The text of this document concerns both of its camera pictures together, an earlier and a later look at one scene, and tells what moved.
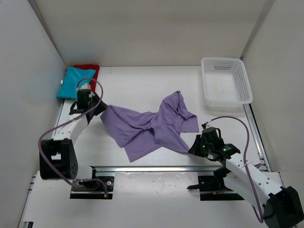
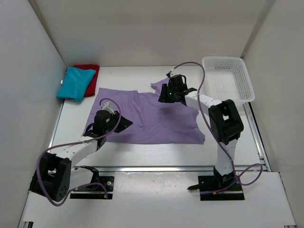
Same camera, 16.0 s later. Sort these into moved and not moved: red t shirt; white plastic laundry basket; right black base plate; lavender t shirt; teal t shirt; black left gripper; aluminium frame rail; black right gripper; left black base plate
Moved: black left gripper; black right gripper; lavender t shirt
Not moved: red t shirt; white plastic laundry basket; left black base plate; teal t shirt; aluminium frame rail; right black base plate
